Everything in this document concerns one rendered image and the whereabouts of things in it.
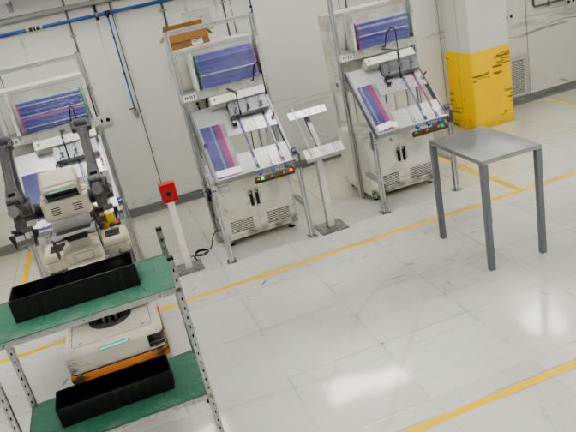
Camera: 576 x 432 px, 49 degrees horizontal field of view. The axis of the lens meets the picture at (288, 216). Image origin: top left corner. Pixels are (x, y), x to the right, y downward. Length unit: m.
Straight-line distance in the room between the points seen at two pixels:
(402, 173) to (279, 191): 1.22
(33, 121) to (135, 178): 1.95
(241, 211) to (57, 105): 1.73
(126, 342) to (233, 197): 1.87
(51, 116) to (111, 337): 1.99
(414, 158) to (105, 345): 3.35
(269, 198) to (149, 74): 2.07
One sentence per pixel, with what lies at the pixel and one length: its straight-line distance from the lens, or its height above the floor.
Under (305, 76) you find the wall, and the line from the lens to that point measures 7.22.
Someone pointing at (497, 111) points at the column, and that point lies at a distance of 7.83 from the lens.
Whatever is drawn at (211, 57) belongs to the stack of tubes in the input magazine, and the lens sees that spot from 5.38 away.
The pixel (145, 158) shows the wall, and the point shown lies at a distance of 6.96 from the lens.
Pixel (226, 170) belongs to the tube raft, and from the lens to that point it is 5.12.
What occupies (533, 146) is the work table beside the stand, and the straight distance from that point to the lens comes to 4.43.
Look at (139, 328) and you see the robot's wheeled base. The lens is 4.14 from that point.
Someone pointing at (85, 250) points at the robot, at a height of 0.87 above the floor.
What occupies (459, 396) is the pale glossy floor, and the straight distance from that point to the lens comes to 3.46.
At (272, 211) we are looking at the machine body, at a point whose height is 0.22.
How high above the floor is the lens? 2.18
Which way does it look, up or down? 21 degrees down
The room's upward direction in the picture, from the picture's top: 12 degrees counter-clockwise
